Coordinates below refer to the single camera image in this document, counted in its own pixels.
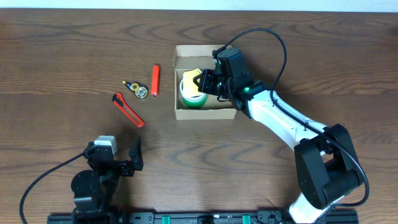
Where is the yellow sticky note pad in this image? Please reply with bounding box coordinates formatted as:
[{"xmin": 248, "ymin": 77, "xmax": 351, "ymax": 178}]
[{"xmin": 182, "ymin": 68, "xmax": 202, "ymax": 98}]

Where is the red marker pen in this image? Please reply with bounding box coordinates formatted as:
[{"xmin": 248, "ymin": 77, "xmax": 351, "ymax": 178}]
[{"xmin": 150, "ymin": 65, "xmax": 160, "ymax": 97}]

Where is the correction tape dispenser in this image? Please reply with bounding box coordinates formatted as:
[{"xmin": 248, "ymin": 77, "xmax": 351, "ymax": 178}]
[{"xmin": 123, "ymin": 80, "xmax": 149, "ymax": 99}]

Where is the green tape roll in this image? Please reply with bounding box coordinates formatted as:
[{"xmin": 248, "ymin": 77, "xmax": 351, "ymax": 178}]
[{"xmin": 182, "ymin": 93, "xmax": 208, "ymax": 108}]

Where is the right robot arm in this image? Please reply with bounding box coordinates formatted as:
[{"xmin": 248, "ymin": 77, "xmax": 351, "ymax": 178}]
[{"xmin": 191, "ymin": 69, "xmax": 370, "ymax": 223}]

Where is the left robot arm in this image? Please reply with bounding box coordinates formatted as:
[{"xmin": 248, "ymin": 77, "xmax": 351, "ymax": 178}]
[{"xmin": 71, "ymin": 136, "xmax": 144, "ymax": 223}]

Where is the open cardboard box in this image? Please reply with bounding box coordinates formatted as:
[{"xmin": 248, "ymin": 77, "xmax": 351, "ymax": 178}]
[{"xmin": 173, "ymin": 45, "xmax": 237, "ymax": 120}]

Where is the red utility knife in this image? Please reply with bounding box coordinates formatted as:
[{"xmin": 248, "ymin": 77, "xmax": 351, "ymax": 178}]
[{"xmin": 112, "ymin": 92, "xmax": 145, "ymax": 128}]

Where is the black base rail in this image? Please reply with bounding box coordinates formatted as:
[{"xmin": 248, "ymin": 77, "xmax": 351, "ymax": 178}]
[{"xmin": 47, "ymin": 210, "xmax": 358, "ymax": 224}]

